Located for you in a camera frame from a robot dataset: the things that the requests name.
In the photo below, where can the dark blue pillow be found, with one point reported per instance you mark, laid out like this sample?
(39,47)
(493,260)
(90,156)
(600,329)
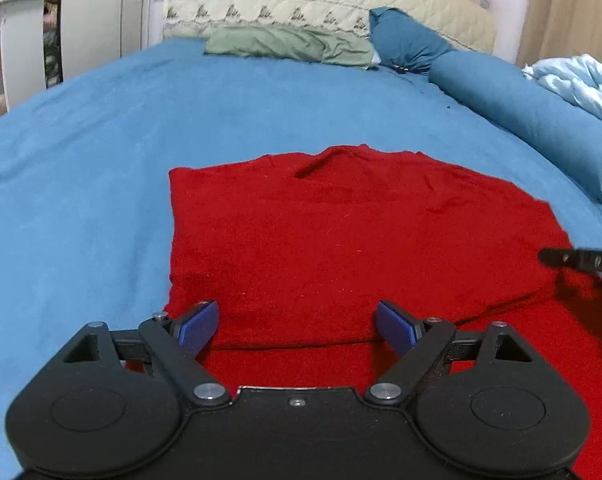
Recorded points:
(403,43)

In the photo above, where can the blue long bolster pillow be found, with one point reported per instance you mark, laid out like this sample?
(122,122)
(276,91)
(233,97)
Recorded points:
(569,137)

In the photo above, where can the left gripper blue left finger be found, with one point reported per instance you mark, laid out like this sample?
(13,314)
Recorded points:
(179,338)

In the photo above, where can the blue bed sheet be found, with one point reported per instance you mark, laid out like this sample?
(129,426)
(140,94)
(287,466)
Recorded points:
(85,219)

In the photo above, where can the red knit garment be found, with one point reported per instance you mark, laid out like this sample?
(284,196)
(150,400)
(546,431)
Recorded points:
(297,250)

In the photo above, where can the white desk shelf unit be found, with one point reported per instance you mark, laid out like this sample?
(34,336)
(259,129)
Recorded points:
(22,67)

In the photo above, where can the light blue quilt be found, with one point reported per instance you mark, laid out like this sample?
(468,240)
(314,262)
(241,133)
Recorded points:
(577,80)

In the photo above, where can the white grey wardrobe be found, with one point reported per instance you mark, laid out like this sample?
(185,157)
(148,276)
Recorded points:
(97,32)

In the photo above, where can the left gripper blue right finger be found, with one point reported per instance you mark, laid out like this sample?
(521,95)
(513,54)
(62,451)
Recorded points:
(416,342)

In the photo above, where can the green folded cloth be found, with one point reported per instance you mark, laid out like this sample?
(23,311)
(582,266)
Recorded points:
(303,44)

